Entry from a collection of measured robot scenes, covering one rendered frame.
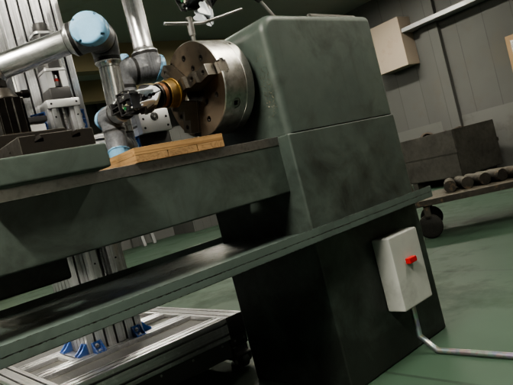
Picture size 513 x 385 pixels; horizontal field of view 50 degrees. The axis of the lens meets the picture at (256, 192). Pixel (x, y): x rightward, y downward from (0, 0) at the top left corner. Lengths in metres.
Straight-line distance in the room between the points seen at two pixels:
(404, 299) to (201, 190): 0.83
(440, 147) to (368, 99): 5.76
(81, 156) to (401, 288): 1.16
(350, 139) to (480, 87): 6.78
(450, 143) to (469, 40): 1.74
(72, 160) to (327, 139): 0.90
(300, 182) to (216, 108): 0.35
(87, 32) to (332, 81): 0.84
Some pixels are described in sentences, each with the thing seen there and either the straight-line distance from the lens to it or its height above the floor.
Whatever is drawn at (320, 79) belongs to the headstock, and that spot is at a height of 1.02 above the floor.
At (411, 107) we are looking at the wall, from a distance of 9.31.
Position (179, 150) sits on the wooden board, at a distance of 1.54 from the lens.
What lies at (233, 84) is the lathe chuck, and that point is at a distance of 1.76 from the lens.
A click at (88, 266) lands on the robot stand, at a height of 0.57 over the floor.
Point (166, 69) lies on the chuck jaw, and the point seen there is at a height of 1.18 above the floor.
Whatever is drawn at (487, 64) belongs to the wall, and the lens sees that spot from 8.64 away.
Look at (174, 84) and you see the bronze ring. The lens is 1.77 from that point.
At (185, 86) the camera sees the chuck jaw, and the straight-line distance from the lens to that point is 1.76.
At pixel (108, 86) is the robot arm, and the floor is 1.20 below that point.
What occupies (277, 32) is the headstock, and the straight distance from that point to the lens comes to 1.87.
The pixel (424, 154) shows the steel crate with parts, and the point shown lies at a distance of 8.08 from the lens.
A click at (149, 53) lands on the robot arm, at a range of 2.47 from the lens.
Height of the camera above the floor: 0.75
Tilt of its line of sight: 1 degrees down
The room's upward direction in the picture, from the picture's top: 14 degrees counter-clockwise
